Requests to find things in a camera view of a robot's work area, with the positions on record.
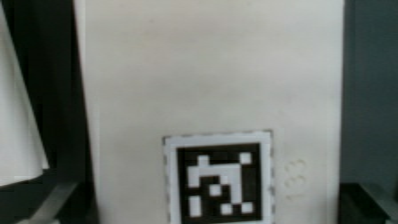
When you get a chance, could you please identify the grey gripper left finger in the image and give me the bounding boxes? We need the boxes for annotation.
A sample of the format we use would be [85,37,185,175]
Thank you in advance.
[0,182,96,224]

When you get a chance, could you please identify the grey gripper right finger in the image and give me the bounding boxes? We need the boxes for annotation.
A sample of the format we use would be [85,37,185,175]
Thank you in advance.
[339,183,398,224]

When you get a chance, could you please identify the white cabinet body box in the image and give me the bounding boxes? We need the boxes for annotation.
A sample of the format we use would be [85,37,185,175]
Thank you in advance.
[0,4,50,187]

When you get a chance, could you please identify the white cabinet block with tags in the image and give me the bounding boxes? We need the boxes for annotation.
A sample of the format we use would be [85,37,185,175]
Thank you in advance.
[73,0,345,224]

